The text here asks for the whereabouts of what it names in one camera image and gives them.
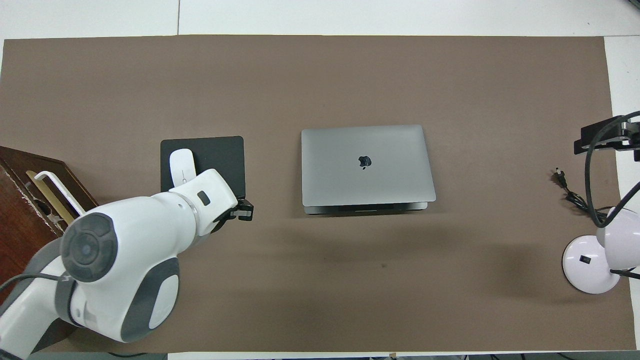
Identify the white desk lamp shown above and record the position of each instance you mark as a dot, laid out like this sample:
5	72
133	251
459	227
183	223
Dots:
585	260

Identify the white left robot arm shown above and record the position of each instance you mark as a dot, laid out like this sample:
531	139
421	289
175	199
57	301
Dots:
125	250

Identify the grey aluminium laptop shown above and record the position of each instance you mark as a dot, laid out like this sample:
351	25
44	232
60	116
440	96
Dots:
365	180

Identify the brown table mat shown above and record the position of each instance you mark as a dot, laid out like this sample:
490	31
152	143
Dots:
350	300

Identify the black mouse pad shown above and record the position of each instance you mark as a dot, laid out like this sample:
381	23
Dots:
225	160

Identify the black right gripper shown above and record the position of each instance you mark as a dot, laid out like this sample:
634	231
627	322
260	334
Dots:
632	140

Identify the white computer mouse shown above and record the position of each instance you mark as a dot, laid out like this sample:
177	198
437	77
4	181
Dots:
181	165

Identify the dark brown wooden box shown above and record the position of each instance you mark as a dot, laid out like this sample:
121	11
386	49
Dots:
20	225

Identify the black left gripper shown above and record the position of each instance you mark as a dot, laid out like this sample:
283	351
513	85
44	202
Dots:
227	220

